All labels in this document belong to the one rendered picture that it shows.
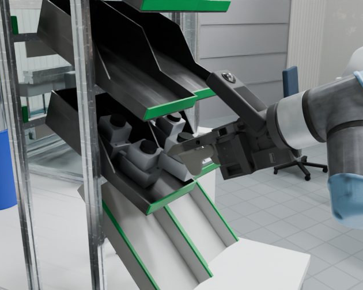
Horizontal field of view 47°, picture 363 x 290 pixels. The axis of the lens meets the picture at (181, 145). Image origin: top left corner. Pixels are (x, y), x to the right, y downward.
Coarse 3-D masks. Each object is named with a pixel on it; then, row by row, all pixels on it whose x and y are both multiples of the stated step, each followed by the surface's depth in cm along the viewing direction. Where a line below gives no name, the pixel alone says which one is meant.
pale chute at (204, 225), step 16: (192, 192) 98; (176, 208) 94; (192, 208) 97; (208, 208) 97; (192, 224) 94; (208, 224) 97; (224, 224) 95; (192, 240) 91; (208, 240) 94; (224, 240) 96; (208, 256) 91
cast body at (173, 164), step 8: (176, 136) 73; (184, 136) 71; (192, 136) 72; (168, 144) 71; (160, 152) 73; (160, 160) 73; (168, 160) 72; (176, 160) 71; (168, 168) 73; (176, 168) 72; (184, 168) 71; (176, 176) 72; (184, 176) 71; (192, 176) 73
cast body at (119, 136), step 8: (104, 120) 76; (112, 120) 75; (120, 120) 76; (104, 128) 76; (112, 128) 75; (120, 128) 76; (128, 128) 77; (104, 136) 77; (112, 136) 75; (120, 136) 77; (128, 136) 78; (104, 144) 77; (112, 144) 76; (120, 144) 77; (128, 144) 78; (112, 152) 76
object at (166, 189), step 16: (64, 96) 79; (96, 96) 86; (48, 112) 78; (64, 112) 75; (96, 112) 89; (112, 112) 86; (128, 112) 83; (64, 128) 76; (144, 128) 82; (80, 144) 75; (112, 160) 77; (112, 176) 72; (160, 176) 78; (128, 192) 70; (144, 192) 73; (160, 192) 75; (176, 192) 73; (144, 208) 69
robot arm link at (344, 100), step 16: (336, 80) 53; (352, 80) 51; (304, 96) 55; (320, 96) 53; (336, 96) 51; (352, 96) 50; (304, 112) 54; (320, 112) 53; (336, 112) 50; (352, 112) 49; (320, 128) 53
